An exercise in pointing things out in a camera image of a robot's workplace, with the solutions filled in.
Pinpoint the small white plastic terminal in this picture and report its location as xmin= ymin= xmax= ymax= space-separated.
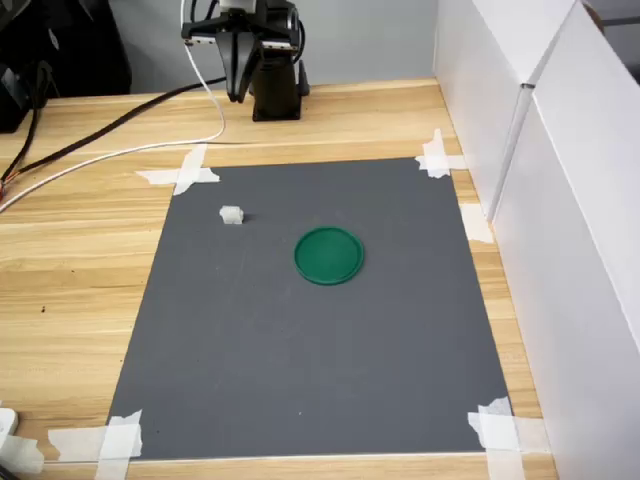
xmin=218 ymin=204 xmax=246 ymax=227

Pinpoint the round green lid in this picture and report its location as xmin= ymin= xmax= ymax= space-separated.
xmin=293 ymin=226 xmax=366 ymax=287

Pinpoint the white tape strip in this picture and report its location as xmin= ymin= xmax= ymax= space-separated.
xmin=134 ymin=166 xmax=222 ymax=187
xmin=0 ymin=433 xmax=45 ymax=475
xmin=171 ymin=143 xmax=209 ymax=197
xmin=466 ymin=411 xmax=547 ymax=452
xmin=414 ymin=154 xmax=467 ymax=172
xmin=422 ymin=128 xmax=450 ymax=180
xmin=476 ymin=396 xmax=527 ymax=480
xmin=96 ymin=409 xmax=145 ymax=480
xmin=458 ymin=203 xmax=495 ymax=245
xmin=46 ymin=424 xmax=144 ymax=460

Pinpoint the white partition panel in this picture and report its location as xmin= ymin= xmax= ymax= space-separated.
xmin=491 ymin=0 xmax=640 ymax=480
xmin=431 ymin=0 xmax=592 ymax=225

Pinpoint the black box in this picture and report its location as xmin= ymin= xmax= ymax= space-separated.
xmin=0 ymin=61 xmax=50 ymax=135

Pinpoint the dark grey mat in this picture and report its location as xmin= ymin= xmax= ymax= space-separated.
xmin=106 ymin=156 xmax=516 ymax=461

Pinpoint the white cable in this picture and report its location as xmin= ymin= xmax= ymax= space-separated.
xmin=0 ymin=0 xmax=227 ymax=214

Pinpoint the black cable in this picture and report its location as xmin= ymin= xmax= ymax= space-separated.
xmin=0 ymin=74 xmax=227 ymax=184

